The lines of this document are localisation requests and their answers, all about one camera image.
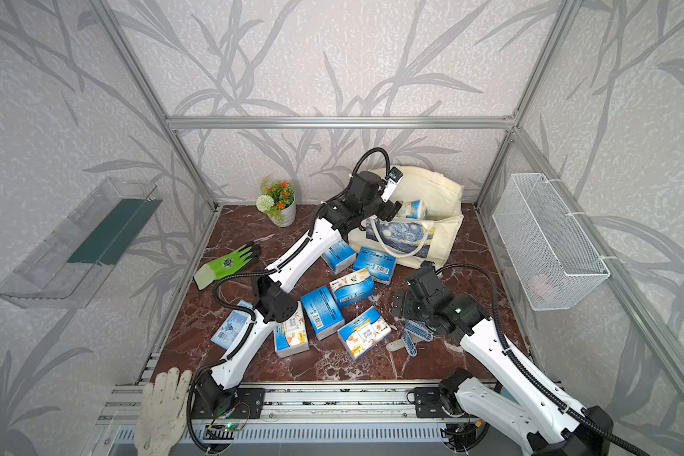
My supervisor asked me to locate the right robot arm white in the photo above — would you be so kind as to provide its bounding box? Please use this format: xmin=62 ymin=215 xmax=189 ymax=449
xmin=393 ymin=261 xmax=613 ymax=455

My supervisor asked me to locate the green black work glove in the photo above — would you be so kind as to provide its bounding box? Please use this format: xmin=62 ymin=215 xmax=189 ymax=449
xmin=194 ymin=242 xmax=260 ymax=290

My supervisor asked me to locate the black corrugated right cable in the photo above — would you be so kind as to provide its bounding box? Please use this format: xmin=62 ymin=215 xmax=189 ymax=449
xmin=435 ymin=263 xmax=654 ymax=456

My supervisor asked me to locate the light blue wipes pack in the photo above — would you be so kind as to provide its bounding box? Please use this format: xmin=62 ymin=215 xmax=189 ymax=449
xmin=211 ymin=310 xmax=251 ymax=350

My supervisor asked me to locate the white ribbed flower pot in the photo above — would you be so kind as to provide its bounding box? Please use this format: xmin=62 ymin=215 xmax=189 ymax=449
xmin=273 ymin=201 xmax=296 ymax=228

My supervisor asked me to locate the orange floral tissue pack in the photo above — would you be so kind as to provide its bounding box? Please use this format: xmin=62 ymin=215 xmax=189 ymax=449
xmin=337 ymin=307 xmax=391 ymax=361

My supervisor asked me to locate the clear plastic wall shelf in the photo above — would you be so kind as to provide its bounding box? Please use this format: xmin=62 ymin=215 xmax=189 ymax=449
xmin=0 ymin=178 xmax=163 ymax=309

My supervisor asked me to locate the black corrugated cable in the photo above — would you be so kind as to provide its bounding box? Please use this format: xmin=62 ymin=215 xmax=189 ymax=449
xmin=184 ymin=146 xmax=391 ymax=454
xmin=435 ymin=263 xmax=654 ymax=456

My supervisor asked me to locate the white knit glove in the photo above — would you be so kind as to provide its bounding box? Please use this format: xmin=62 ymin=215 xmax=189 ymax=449
xmin=134 ymin=367 xmax=193 ymax=456

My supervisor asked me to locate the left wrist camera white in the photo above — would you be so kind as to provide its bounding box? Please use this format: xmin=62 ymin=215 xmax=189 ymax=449
xmin=381 ymin=166 xmax=403 ymax=201

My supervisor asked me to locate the blue white tissue pack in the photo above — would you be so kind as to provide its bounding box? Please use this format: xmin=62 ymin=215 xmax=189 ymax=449
xmin=329 ymin=268 xmax=374 ymax=308

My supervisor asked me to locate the black corrugated left cable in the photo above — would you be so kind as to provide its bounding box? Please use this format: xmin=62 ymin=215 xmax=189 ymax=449
xmin=184 ymin=146 xmax=391 ymax=454

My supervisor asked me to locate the artificial green flower plant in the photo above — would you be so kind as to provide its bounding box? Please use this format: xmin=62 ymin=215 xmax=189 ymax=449
xmin=256 ymin=176 xmax=296 ymax=222

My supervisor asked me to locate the cream starry night canvas bag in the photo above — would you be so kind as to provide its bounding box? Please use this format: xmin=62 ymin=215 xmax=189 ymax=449
xmin=348 ymin=166 xmax=464 ymax=269

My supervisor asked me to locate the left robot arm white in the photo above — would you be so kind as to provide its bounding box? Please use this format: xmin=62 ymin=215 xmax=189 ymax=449
xmin=186 ymin=167 xmax=403 ymax=419

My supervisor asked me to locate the blue tissue pack front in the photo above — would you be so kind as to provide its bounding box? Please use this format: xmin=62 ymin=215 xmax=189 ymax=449
xmin=274 ymin=303 xmax=309 ymax=358

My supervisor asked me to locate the beige blue striped glove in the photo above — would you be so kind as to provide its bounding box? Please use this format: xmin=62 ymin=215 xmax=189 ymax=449
xmin=386 ymin=320 xmax=434 ymax=357

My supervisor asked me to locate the blue barcode tissue pack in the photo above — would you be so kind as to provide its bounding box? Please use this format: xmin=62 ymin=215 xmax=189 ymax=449
xmin=321 ymin=241 xmax=357 ymax=274

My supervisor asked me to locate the white wire mesh basket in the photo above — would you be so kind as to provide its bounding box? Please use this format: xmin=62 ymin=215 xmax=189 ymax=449
xmin=493 ymin=173 xmax=611 ymax=312

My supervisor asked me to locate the blue tissue pack centre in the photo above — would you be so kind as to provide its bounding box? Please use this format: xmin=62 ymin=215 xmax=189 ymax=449
xmin=300 ymin=286 xmax=345 ymax=340

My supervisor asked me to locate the blue floral tissue pack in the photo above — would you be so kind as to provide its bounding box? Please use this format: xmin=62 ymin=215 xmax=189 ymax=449
xmin=397 ymin=199 xmax=428 ymax=220

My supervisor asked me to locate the blue tissue pack near bag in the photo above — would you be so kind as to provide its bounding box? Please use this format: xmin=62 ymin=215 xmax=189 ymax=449
xmin=353 ymin=247 xmax=396 ymax=285

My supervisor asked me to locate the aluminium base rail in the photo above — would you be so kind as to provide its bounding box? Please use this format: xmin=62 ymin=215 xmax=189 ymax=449
xmin=96 ymin=381 xmax=520 ymax=446

